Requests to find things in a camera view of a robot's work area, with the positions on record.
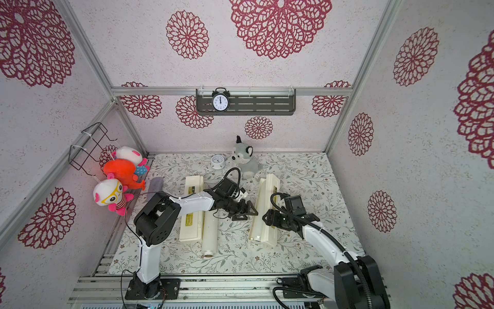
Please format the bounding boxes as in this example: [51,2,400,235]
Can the small white round clock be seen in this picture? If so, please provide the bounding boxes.
[210,154,226,170]

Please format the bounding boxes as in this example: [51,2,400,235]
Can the grey wall shelf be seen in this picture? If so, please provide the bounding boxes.
[196,88,297,116]

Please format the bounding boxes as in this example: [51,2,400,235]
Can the white pink plush toy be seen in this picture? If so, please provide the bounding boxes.
[111,146,147,167]

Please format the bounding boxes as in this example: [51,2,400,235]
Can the cream wrap dispenser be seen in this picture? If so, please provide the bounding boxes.
[260,173,281,248]
[179,176,204,244]

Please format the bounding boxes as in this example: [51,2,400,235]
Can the black alarm clock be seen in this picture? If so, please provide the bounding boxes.
[212,87,230,112]

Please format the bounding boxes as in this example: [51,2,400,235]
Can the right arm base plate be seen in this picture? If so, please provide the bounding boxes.
[277,276,325,299]

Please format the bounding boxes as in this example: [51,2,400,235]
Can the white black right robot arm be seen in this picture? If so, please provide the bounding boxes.
[262,209,391,308]

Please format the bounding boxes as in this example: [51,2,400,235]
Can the cream dispenser bottom tray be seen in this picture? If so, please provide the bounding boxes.
[248,178,266,243]

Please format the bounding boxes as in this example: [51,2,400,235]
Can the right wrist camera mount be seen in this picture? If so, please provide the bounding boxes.
[284,195,306,217]

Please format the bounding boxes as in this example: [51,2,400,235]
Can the black wire wall basket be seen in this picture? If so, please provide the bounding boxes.
[67,122,118,178]

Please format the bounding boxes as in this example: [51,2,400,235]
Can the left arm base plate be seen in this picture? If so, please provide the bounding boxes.
[124,277,181,301]

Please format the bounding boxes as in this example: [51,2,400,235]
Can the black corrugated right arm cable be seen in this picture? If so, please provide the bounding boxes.
[269,192,375,309]

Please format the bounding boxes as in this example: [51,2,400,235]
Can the white plush toy yellow glasses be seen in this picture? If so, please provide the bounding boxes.
[93,174,134,216]

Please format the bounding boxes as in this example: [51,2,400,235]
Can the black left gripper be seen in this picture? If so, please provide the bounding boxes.
[223,196,259,221]

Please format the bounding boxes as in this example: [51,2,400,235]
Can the grey plush wolf toy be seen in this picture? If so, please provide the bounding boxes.
[232,135,260,180]

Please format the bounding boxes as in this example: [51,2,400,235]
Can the red orange plush toy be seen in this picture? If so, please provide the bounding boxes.
[103,159,145,190]

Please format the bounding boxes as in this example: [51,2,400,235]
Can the floral table mat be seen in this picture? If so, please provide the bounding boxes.
[107,152,371,276]

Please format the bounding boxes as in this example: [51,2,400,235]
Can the white left plastic wrap roll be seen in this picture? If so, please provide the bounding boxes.
[201,211,219,258]

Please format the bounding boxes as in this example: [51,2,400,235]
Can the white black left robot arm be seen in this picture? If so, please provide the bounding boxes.
[134,178,259,285]

